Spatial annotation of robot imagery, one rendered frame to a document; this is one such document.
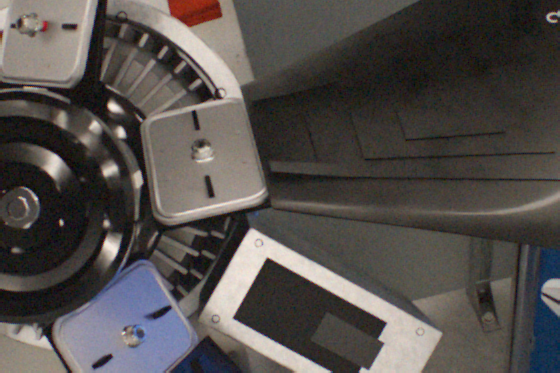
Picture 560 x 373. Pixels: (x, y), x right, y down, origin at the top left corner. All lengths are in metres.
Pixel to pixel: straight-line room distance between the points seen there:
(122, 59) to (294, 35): 0.76
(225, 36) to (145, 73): 0.54
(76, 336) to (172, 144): 0.12
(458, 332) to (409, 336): 1.24
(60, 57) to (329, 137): 0.15
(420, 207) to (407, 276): 1.32
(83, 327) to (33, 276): 0.06
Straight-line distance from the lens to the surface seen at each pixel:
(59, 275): 0.52
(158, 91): 0.67
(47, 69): 0.56
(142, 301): 0.60
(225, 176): 0.55
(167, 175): 0.56
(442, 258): 1.84
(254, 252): 0.66
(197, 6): 1.22
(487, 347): 1.91
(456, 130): 0.56
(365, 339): 0.68
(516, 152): 0.56
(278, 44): 1.42
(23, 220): 0.52
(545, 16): 0.62
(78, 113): 0.51
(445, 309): 1.96
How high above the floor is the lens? 1.57
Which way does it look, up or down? 44 degrees down
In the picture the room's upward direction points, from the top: 9 degrees counter-clockwise
